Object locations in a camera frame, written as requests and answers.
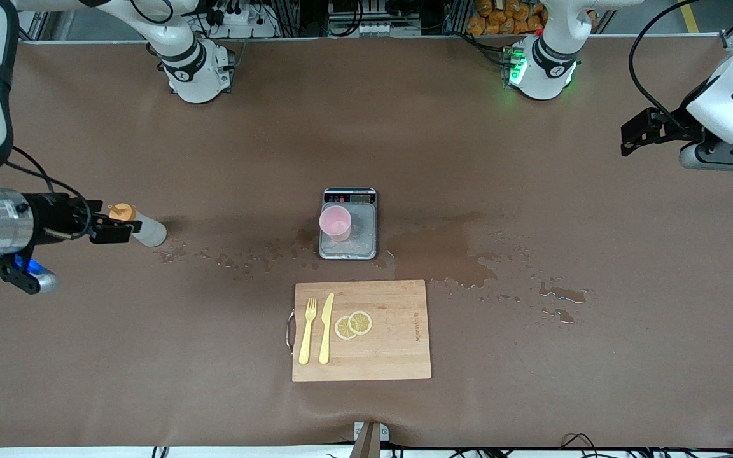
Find clear sauce bottle orange cap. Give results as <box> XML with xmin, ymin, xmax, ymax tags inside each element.
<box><xmin>109</xmin><ymin>203</ymin><xmax>168</xmax><ymax>248</ymax></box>

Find pink plastic cup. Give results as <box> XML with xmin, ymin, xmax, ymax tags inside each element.
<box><xmin>319</xmin><ymin>205</ymin><xmax>353</xmax><ymax>242</ymax></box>

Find orange snack bags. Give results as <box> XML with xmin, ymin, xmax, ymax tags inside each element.
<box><xmin>466</xmin><ymin>0</ymin><xmax>548</xmax><ymax>36</ymax></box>

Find yellow plastic fork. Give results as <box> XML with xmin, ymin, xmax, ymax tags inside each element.
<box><xmin>298</xmin><ymin>298</ymin><xmax>318</xmax><ymax>366</ymax></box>

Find white power strip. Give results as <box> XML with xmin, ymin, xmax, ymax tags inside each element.
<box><xmin>211</xmin><ymin>0</ymin><xmax>281</xmax><ymax>39</ymax></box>

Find yellow plastic knife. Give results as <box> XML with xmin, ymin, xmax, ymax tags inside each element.
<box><xmin>319</xmin><ymin>292</ymin><xmax>335</xmax><ymax>365</ymax></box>

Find silver digital kitchen scale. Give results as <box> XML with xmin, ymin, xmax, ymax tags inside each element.
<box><xmin>319</xmin><ymin>187</ymin><xmax>378</xmax><ymax>260</ymax></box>

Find wooden cutting board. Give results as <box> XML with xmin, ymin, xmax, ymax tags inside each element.
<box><xmin>286</xmin><ymin>279</ymin><xmax>433</xmax><ymax>382</ymax></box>

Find metal table clamp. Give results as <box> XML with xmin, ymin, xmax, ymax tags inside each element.
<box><xmin>353</xmin><ymin>421</ymin><xmax>390</xmax><ymax>458</ymax></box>

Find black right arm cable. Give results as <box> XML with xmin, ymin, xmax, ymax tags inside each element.
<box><xmin>7</xmin><ymin>146</ymin><xmax>94</xmax><ymax>239</ymax></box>

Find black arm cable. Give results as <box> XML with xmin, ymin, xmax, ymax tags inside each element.
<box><xmin>7</xmin><ymin>146</ymin><xmax>94</xmax><ymax>239</ymax></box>
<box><xmin>627</xmin><ymin>0</ymin><xmax>704</xmax><ymax>125</ymax></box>

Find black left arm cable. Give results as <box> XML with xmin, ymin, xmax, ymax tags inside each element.
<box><xmin>627</xmin><ymin>0</ymin><xmax>704</xmax><ymax>125</ymax></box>

